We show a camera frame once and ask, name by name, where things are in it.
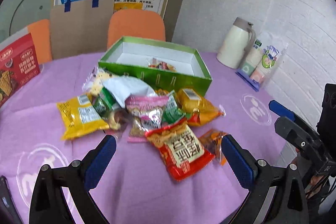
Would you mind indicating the red cracker box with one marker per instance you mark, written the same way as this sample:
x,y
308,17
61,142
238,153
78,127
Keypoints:
x,y
19,64

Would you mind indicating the white foil snack bag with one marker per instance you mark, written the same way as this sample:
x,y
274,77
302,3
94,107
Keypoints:
x,y
122,87

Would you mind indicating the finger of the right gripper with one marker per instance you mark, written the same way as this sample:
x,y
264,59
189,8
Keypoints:
x,y
281,110
301,136

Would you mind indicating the left orange chair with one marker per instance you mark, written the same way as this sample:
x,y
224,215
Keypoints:
x,y
40,32

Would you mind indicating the paper cup pack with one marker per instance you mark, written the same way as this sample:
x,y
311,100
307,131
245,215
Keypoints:
x,y
262,60

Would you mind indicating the pink seed snack bag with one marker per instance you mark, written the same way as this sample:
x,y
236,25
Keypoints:
x,y
147,112

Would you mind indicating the brown clear snack packet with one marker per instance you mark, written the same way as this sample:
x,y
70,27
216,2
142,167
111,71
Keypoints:
x,y
118,120

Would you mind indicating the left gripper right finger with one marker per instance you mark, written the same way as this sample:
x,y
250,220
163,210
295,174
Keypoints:
x,y
275,194

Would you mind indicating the yellow snack bag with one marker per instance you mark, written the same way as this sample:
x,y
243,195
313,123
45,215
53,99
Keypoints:
x,y
80,117
198,110

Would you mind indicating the white thermos jug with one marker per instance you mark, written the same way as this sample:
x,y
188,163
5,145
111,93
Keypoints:
x,y
239,37

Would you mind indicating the green gift box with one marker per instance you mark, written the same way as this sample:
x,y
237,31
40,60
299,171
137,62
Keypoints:
x,y
162,65

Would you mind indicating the right orange chair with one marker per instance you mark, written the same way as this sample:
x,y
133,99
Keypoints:
x,y
136,23

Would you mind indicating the person's right hand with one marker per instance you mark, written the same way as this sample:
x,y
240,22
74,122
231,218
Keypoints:
x,y
309,178

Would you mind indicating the red orange snack bag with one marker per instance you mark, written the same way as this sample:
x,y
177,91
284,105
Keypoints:
x,y
181,151

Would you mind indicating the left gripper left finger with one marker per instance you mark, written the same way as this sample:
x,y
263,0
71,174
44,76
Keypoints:
x,y
48,203

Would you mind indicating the brown cardboard sheet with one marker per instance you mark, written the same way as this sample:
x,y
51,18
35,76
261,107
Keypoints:
x,y
80,27

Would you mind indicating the cookie cracker packet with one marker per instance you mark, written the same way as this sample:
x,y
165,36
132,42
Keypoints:
x,y
94,82

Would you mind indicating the green snack packet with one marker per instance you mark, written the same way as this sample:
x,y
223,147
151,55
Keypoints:
x,y
105,103
172,112

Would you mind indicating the orange chair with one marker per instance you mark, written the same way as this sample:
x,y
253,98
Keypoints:
x,y
136,23
40,32

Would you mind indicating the small orange snack packet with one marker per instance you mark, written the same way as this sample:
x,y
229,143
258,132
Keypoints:
x,y
211,140

